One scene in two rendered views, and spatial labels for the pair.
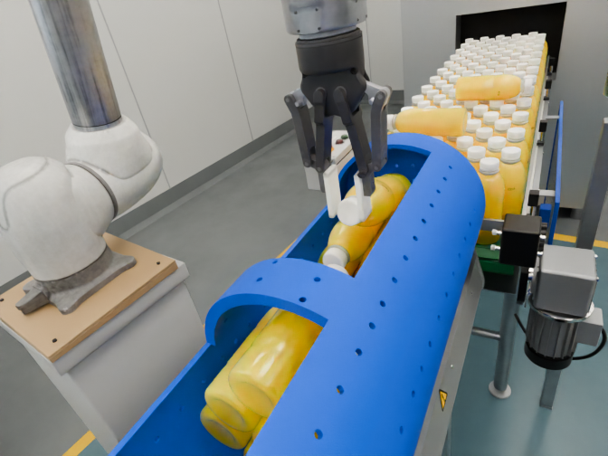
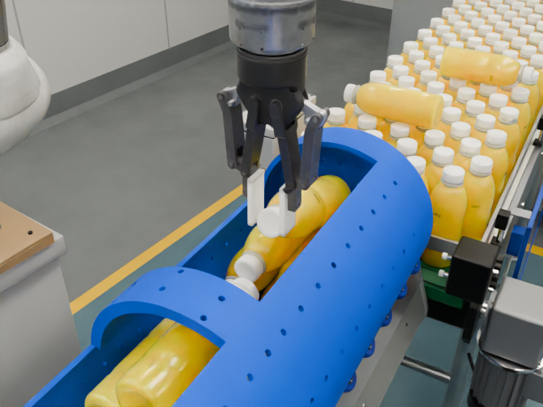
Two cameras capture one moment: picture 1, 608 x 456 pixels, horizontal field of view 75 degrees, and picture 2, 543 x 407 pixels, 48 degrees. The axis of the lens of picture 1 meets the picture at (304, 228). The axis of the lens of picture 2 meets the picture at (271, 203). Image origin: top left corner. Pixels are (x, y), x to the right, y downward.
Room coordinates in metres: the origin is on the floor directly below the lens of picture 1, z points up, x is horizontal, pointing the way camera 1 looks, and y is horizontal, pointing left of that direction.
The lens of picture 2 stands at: (-0.14, -0.01, 1.66)
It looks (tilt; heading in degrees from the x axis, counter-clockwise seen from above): 34 degrees down; 355
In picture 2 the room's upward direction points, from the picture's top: straight up
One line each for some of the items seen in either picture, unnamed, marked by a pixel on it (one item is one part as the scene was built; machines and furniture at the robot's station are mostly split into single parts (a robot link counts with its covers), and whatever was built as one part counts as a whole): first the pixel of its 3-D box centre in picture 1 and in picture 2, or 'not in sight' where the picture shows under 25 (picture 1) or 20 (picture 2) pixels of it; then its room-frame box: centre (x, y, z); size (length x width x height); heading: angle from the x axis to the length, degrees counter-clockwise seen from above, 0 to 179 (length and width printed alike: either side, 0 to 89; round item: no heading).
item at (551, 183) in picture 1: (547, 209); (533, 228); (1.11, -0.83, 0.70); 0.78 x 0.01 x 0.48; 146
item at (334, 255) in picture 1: (335, 260); (249, 267); (0.53, -0.04, 1.10); 0.04 x 0.02 x 0.04; 56
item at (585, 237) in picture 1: (572, 294); not in sight; (0.86, -0.77, 0.55); 0.04 x 0.04 x 1.10; 56
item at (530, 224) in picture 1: (517, 242); (469, 271); (0.67, -0.44, 0.95); 0.10 x 0.07 x 0.10; 56
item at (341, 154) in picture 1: (336, 158); (275, 127); (1.08, -0.13, 1.05); 0.20 x 0.10 x 0.10; 146
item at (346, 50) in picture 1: (332, 74); (271, 84); (0.48, -0.07, 1.40); 0.08 x 0.07 x 0.09; 56
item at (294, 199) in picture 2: (374, 176); (300, 193); (0.46, -0.10, 1.27); 0.03 x 0.01 x 0.05; 56
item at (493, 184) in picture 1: (486, 204); (444, 219); (0.77, -0.43, 0.99); 0.07 x 0.07 x 0.19
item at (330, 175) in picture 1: (332, 191); (255, 197); (0.50, -0.05, 1.25); 0.03 x 0.01 x 0.07; 146
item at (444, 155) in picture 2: (476, 152); (443, 155); (0.85, -0.43, 1.09); 0.04 x 0.04 x 0.02
